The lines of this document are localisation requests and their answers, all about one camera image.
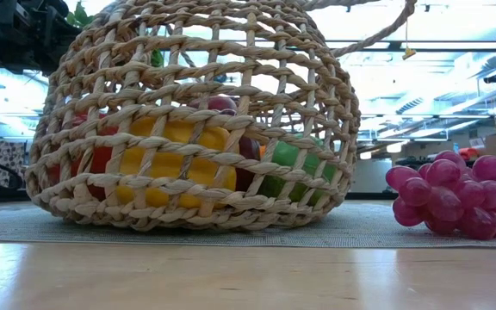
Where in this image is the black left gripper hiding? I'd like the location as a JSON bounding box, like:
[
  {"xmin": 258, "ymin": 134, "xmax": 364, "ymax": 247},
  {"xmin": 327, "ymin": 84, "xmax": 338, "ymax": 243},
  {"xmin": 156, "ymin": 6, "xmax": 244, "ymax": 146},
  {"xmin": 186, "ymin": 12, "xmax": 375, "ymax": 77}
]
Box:
[{"xmin": 0, "ymin": 0, "xmax": 79, "ymax": 78}]

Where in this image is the yellow bell pepper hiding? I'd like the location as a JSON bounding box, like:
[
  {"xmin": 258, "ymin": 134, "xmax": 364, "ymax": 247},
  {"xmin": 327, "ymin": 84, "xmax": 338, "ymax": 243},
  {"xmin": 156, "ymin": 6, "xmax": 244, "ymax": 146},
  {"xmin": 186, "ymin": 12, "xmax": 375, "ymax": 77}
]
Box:
[{"xmin": 116, "ymin": 116, "xmax": 239, "ymax": 210}]

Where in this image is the dark red apple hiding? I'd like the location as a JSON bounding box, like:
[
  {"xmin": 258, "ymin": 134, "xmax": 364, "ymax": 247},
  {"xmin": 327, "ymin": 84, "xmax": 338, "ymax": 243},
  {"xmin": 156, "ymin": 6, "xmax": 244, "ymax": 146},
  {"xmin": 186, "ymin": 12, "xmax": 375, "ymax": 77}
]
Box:
[{"xmin": 187, "ymin": 95, "xmax": 263, "ymax": 194}]

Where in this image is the woven straw basket with handles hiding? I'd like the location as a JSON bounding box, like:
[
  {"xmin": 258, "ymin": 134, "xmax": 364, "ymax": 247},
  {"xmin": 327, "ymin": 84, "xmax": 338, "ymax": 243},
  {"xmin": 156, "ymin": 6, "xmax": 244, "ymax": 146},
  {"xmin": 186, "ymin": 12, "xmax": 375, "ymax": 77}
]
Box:
[{"xmin": 23, "ymin": 0, "xmax": 419, "ymax": 233}]

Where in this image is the green apple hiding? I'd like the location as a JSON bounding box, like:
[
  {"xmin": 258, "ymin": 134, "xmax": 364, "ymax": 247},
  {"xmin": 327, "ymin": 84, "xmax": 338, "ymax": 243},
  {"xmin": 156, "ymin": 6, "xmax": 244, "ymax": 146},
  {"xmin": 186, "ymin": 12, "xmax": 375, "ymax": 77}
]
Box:
[{"xmin": 257, "ymin": 133, "xmax": 338, "ymax": 207}]

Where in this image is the patterned cloth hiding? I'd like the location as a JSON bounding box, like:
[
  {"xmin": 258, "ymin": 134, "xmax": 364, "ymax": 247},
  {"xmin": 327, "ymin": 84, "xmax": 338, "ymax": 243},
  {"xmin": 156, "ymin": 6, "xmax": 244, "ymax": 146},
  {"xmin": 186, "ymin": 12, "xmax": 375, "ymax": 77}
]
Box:
[{"xmin": 0, "ymin": 140, "xmax": 28, "ymax": 187}]

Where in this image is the yellow hanging tag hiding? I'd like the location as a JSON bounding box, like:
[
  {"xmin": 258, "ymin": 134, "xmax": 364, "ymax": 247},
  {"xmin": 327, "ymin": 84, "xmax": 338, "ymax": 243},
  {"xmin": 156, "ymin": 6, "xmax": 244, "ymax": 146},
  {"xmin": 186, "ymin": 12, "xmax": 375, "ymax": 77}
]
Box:
[{"xmin": 401, "ymin": 16, "xmax": 418, "ymax": 61}]

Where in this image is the grey woven placemat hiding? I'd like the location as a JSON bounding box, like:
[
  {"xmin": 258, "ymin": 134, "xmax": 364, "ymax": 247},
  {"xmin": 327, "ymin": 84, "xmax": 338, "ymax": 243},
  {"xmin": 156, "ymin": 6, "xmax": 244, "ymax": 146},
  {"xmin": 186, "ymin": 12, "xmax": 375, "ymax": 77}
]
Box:
[{"xmin": 0, "ymin": 201, "xmax": 496, "ymax": 250}]

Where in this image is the purple grape bunch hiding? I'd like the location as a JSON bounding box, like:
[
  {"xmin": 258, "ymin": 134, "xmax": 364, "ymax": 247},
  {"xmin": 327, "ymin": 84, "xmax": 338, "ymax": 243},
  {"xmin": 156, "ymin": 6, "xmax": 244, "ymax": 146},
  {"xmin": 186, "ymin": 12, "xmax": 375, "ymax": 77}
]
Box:
[{"xmin": 384, "ymin": 149, "xmax": 496, "ymax": 241}]

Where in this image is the black aluminium table frame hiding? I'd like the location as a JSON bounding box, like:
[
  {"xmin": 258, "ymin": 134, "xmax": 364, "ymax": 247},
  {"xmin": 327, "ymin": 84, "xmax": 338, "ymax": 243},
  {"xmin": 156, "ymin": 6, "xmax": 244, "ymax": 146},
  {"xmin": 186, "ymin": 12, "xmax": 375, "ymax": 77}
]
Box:
[{"xmin": 0, "ymin": 185, "xmax": 32, "ymax": 206}]

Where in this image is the black overhead rail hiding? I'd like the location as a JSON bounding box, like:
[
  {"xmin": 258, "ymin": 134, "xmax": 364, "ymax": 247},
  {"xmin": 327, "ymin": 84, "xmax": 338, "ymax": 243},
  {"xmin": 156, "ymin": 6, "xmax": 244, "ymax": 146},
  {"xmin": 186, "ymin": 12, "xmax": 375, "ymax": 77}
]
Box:
[{"xmin": 269, "ymin": 40, "xmax": 496, "ymax": 53}]

